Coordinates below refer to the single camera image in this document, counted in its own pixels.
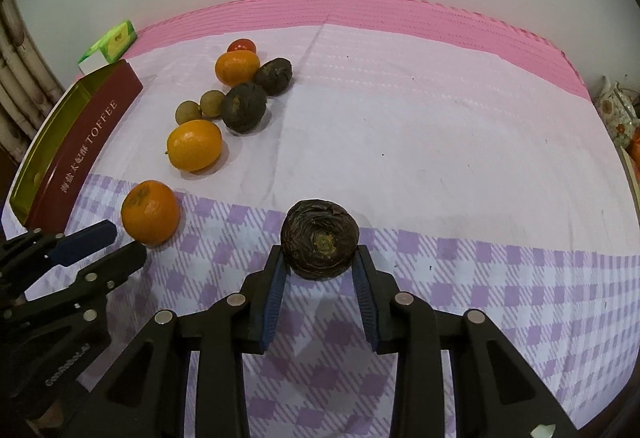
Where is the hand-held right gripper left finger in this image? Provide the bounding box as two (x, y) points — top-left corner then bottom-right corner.
(65, 244), (288, 438)

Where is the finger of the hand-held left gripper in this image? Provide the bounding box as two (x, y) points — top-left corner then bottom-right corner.
(0, 242), (149, 335)
(0, 219), (119, 280)

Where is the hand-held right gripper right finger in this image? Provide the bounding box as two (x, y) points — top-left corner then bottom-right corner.
(351, 244), (583, 438)

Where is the round orange mandarin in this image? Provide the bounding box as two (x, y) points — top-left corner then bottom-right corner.
(215, 50), (261, 88)
(121, 180), (181, 247)

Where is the dark wrinkled passion fruit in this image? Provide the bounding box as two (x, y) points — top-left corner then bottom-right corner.
(253, 58), (293, 96)
(221, 82), (268, 135)
(280, 199), (360, 280)

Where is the red tin with gold interior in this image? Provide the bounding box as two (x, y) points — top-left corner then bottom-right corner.
(9, 59), (144, 234)

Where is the yellow-orange oval citrus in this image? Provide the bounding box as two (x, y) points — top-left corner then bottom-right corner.
(166, 119), (223, 172)

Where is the small brown longan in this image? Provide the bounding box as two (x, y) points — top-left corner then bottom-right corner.
(175, 101), (203, 125)
(200, 90), (226, 119)

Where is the beige patterned curtain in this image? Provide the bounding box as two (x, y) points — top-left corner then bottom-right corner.
(0, 0), (66, 159)

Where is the green and white carton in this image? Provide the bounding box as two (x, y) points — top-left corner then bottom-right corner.
(77, 20), (138, 76)

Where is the floral bag at right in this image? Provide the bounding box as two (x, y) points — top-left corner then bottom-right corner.
(597, 76), (640, 149)

